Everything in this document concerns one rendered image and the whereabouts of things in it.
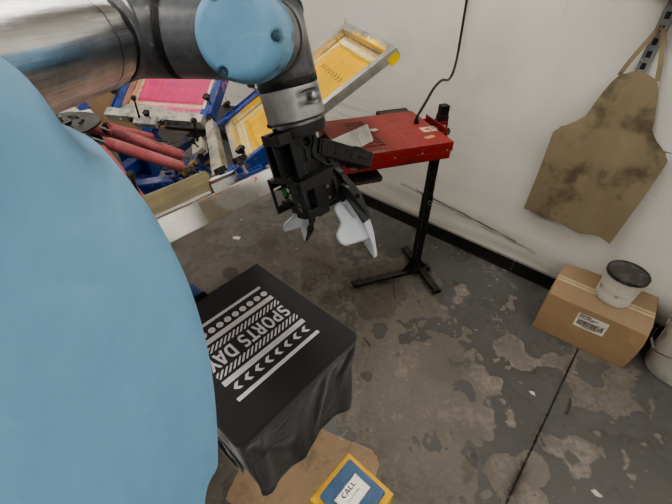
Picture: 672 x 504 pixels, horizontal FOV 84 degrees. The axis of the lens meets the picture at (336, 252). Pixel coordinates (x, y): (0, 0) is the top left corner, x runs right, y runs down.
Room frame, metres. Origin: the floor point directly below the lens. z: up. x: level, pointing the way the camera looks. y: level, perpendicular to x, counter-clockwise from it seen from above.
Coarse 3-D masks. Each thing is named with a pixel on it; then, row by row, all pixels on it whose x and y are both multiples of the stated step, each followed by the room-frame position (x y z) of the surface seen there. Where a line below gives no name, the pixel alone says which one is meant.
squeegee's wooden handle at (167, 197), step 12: (180, 180) 1.01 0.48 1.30; (192, 180) 1.02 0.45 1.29; (204, 180) 1.04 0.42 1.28; (156, 192) 0.94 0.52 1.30; (168, 192) 0.96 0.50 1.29; (180, 192) 0.97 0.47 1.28; (192, 192) 0.99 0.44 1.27; (204, 192) 1.01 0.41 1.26; (156, 204) 0.91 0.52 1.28; (168, 204) 0.93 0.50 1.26
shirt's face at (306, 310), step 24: (240, 288) 0.89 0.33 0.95; (264, 288) 0.89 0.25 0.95; (288, 288) 0.89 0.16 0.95; (216, 312) 0.78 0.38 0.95; (312, 312) 0.78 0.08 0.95; (336, 336) 0.69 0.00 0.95; (312, 360) 0.61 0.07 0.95; (216, 384) 0.53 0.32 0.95; (264, 384) 0.53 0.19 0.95; (288, 384) 0.53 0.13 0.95; (216, 408) 0.47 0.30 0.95; (240, 408) 0.47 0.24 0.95; (264, 408) 0.47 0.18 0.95; (240, 432) 0.41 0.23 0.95
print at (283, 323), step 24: (240, 312) 0.78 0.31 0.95; (264, 312) 0.78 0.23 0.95; (288, 312) 0.78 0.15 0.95; (216, 336) 0.69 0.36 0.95; (240, 336) 0.69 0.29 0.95; (264, 336) 0.69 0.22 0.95; (288, 336) 0.69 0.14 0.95; (312, 336) 0.69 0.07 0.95; (216, 360) 0.61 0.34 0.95; (240, 360) 0.61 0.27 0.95; (264, 360) 0.61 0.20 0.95; (288, 360) 0.61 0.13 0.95; (240, 384) 0.53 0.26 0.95
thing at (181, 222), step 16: (368, 128) 0.79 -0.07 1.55; (352, 144) 0.73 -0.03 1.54; (256, 176) 0.56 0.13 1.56; (272, 176) 0.58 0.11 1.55; (224, 192) 0.51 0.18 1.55; (240, 192) 0.53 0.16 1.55; (256, 192) 0.54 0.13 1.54; (192, 208) 0.47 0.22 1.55; (208, 208) 0.48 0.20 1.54; (224, 208) 0.50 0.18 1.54; (160, 224) 0.43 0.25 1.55; (176, 224) 0.44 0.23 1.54; (192, 224) 0.45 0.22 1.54
